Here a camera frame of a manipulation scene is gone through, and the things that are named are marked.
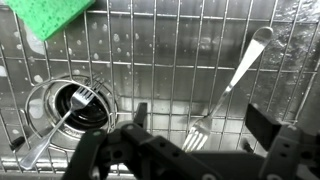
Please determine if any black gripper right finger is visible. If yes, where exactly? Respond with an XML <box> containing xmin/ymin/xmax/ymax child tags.
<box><xmin>244</xmin><ymin>103</ymin><xmax>320</xmax><ymax>180</ymax></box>

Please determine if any short silver fork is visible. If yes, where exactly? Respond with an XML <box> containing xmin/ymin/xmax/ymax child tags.
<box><xmin>19</xmin><ymin>84</ymin><xmax>98</xmax><ymax>171</ymax></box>

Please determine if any long silver fork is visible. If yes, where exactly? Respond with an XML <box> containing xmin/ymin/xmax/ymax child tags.
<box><xmin>181</xmin><ymin>26</ymin><xmax>274</xmax><ymax>153</ymax></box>

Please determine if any round metal sink drain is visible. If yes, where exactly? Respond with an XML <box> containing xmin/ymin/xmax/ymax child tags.
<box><xmin>24</xmin><ymin>78</ymin><xmax>118</xmax><ymax>149</ymax></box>

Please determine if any metal wire sink grid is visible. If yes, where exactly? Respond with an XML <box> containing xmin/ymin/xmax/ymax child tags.
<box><xmin>0</xmin><ymin>0</ymin><xmax>320</xmax><ymax>174</ymax></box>

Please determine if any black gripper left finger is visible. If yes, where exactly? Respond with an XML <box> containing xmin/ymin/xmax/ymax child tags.
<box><xmin>61</xmin><ymin>101</ymin><xmax>223</xmax><ymax>180</ymax></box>

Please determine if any stainless steel sink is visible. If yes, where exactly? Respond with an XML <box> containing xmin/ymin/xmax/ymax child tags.
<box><xmin>0</xmin><ymin>0</ymin><xmax>320</xmax><ymax>180</ymax></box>

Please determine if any green sponge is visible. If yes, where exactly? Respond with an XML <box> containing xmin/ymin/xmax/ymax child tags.
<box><xmin>3</xmin><ymin>0</ymin><xmax>96</xmax><ymax>42</ymax></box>

